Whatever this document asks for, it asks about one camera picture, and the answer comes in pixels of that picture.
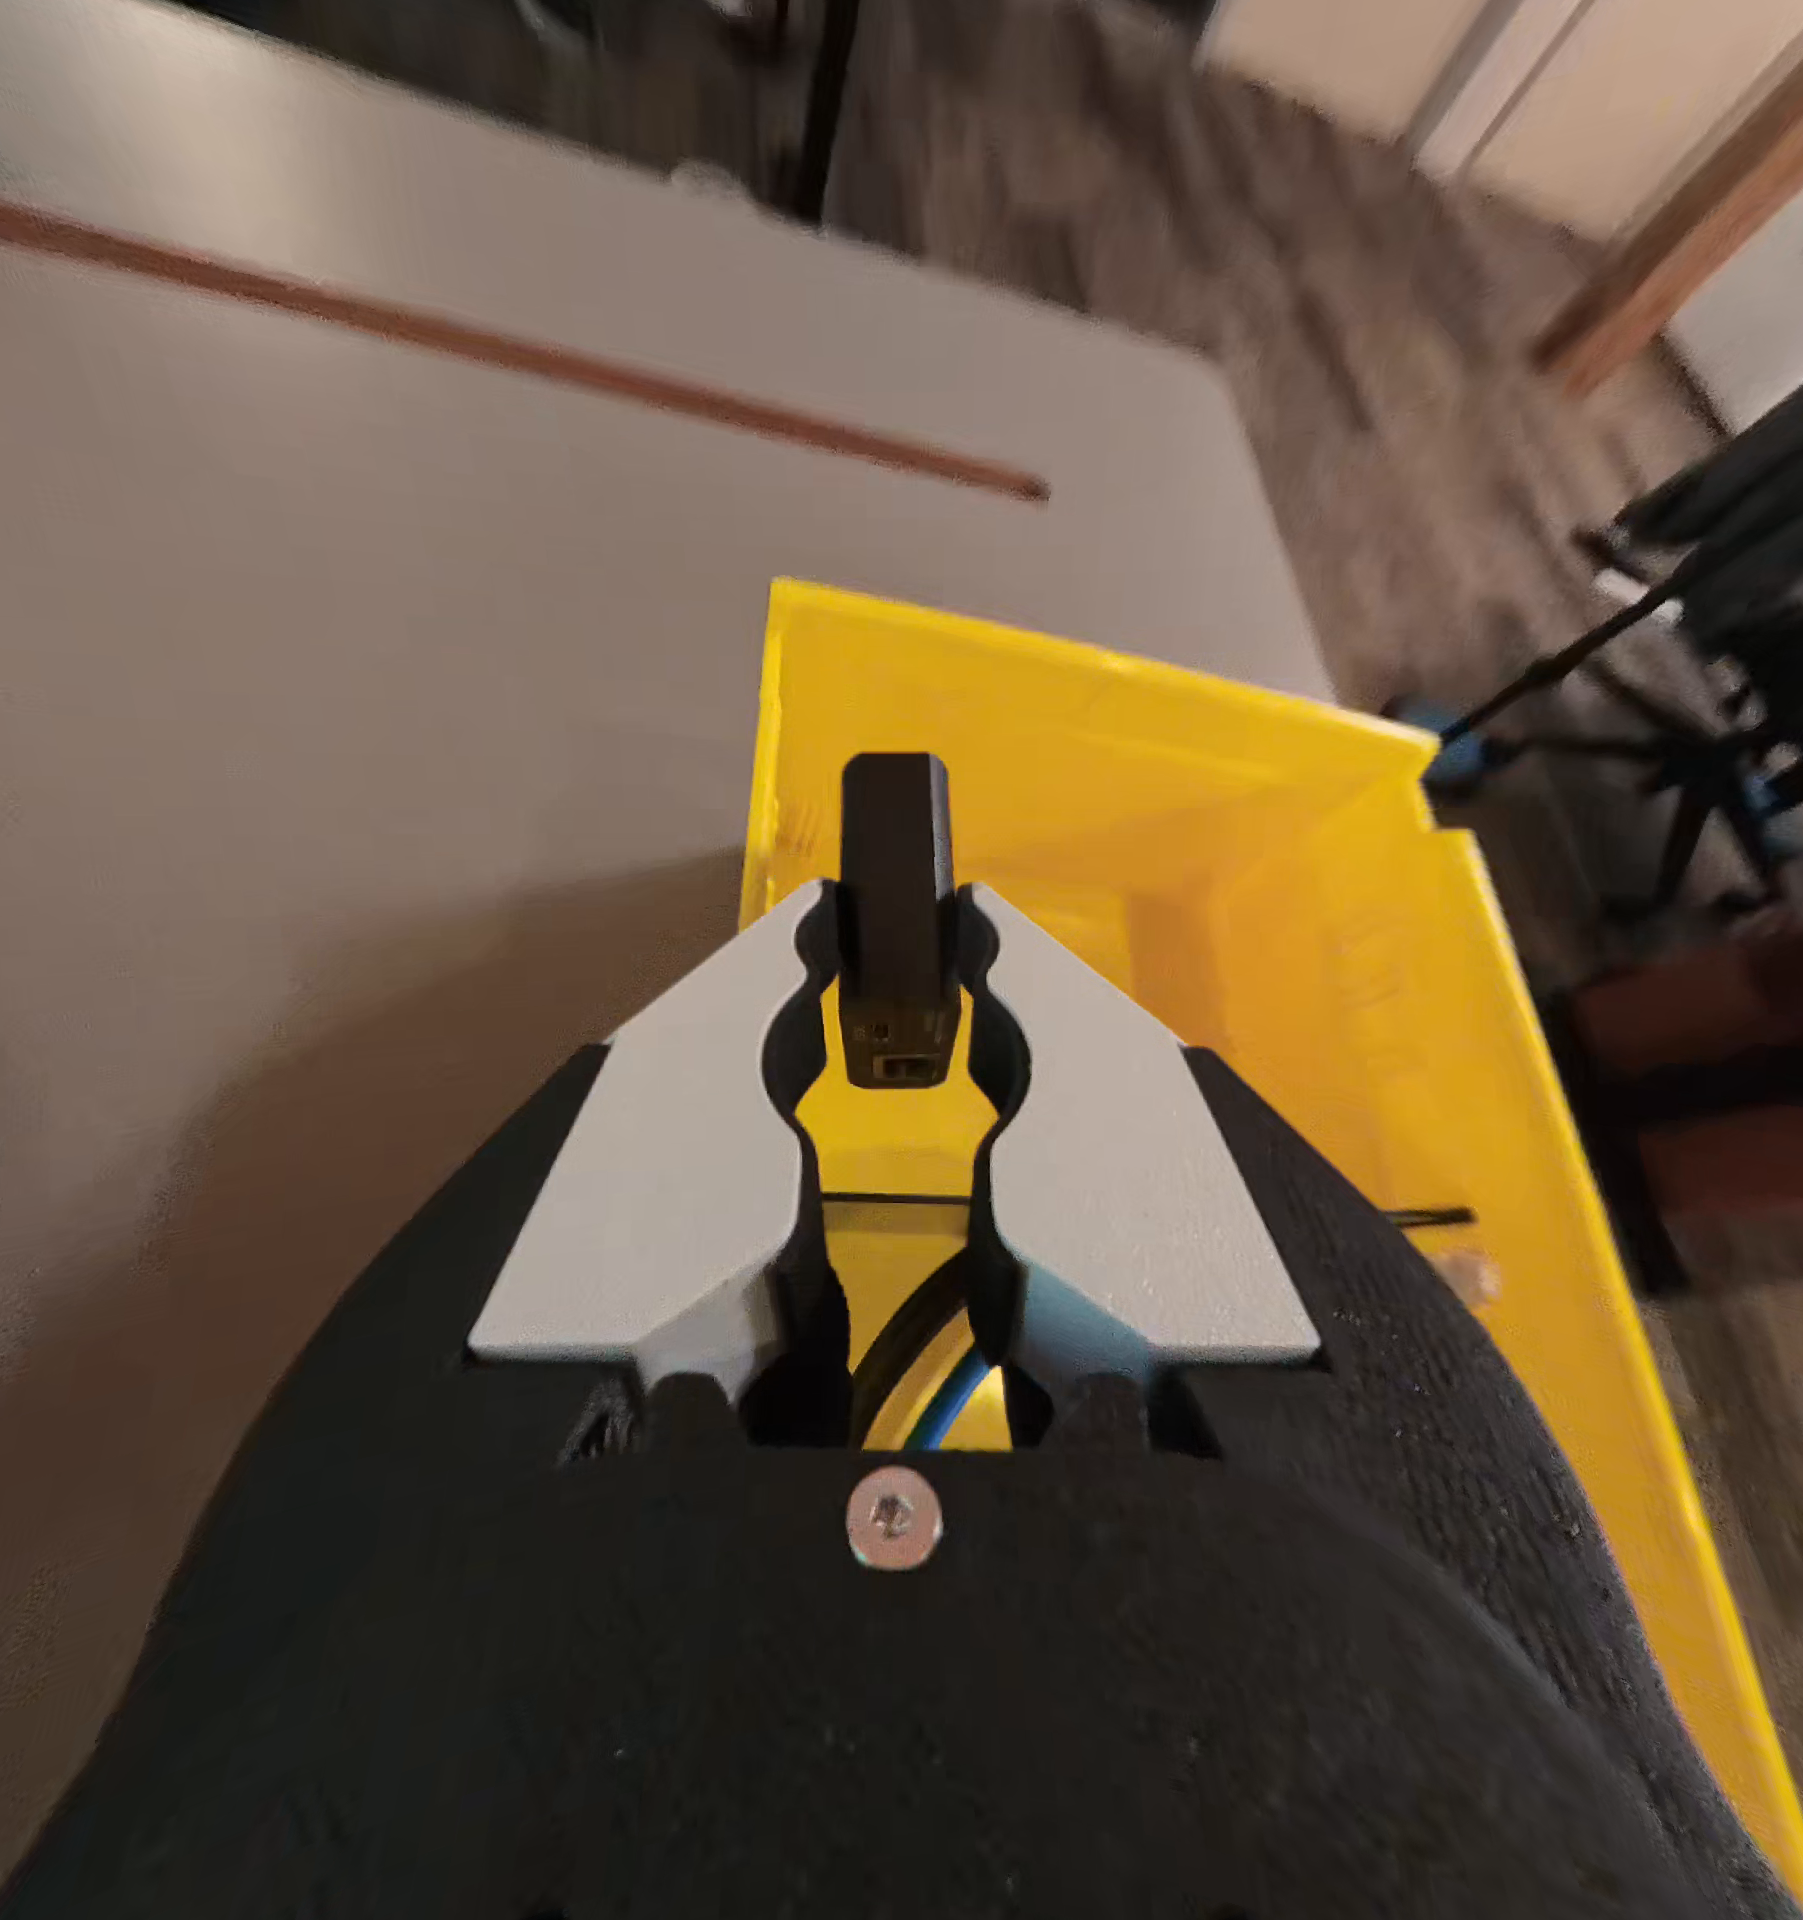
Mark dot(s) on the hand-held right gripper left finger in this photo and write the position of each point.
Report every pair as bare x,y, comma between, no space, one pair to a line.
662,1183

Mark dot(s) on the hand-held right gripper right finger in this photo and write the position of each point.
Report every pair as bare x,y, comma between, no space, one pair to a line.
1143,1183

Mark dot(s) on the large yellow plastic bin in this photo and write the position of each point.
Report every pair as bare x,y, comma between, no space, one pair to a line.
1292,900

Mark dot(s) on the black ethernet adapter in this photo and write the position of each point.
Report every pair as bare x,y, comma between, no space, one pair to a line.
897,885

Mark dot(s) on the thin black rod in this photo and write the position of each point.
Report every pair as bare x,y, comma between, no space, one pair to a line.
901,1195

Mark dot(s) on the dark red box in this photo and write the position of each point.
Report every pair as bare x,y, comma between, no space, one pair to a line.
1742,1051

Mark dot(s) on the black tripod stand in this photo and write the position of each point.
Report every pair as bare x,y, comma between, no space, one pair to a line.
1757,601

